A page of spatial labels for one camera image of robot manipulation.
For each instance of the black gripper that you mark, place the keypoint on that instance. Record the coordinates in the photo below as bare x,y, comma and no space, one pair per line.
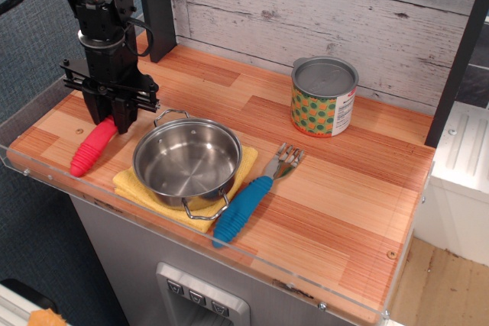
108,73

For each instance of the red handled metal spoon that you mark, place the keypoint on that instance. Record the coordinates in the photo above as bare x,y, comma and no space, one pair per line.
92,147

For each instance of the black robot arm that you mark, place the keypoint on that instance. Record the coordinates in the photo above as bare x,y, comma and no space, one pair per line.
102,23

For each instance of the stainless steel pot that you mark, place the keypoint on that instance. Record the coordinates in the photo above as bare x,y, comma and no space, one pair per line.
189,163

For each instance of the yellow folded cloth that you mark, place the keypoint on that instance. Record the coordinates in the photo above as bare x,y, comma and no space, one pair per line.
128,186

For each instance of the grey toy kitchen cabinet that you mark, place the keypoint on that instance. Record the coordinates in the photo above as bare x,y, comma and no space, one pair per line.
129,251

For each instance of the black device bottom left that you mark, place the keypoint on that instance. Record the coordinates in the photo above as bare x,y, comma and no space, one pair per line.
19,301

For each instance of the silver button panel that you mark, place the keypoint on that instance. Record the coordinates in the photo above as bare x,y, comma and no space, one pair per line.
192,301

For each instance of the patterned tin can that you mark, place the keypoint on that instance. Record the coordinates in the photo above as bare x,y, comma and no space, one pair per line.
323,95

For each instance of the orange object bottom left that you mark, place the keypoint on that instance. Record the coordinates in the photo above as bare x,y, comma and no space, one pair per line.
46,317

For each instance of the white side cabinet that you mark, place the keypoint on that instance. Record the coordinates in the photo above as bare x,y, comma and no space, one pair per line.
453,212

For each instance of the clear acrylic guard rail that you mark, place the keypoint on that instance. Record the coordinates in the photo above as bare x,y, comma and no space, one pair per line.
332,234

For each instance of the dark left post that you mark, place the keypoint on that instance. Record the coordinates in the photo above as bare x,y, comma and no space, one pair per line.
158,14

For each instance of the dark post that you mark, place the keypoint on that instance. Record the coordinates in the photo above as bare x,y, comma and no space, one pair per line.
158,14
453,84

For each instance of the blue handled metal fork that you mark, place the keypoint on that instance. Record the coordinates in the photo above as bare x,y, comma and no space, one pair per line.
243,205

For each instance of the dark right post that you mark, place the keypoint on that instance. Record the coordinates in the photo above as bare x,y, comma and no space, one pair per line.
453,84

